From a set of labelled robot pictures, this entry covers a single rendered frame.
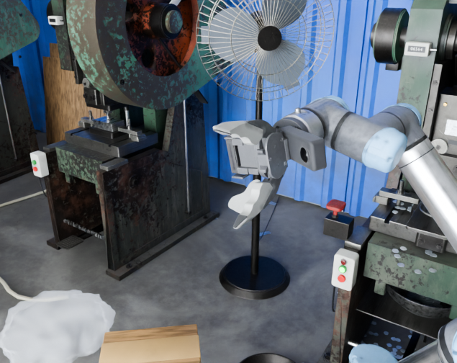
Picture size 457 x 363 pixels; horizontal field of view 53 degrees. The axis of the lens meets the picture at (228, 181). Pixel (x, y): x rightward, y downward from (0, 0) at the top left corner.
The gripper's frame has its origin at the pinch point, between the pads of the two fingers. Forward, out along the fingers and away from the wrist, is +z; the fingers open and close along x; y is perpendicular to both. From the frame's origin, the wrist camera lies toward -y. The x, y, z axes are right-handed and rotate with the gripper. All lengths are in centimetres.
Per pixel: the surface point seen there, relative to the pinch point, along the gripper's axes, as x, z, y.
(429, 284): -77, -95, 6
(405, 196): -55, -117, 21
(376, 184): -99, -223, 81
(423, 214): -54, -101, 9
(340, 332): -101, -85, 37
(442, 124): -25, -113, 5
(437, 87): -12, -110, 6
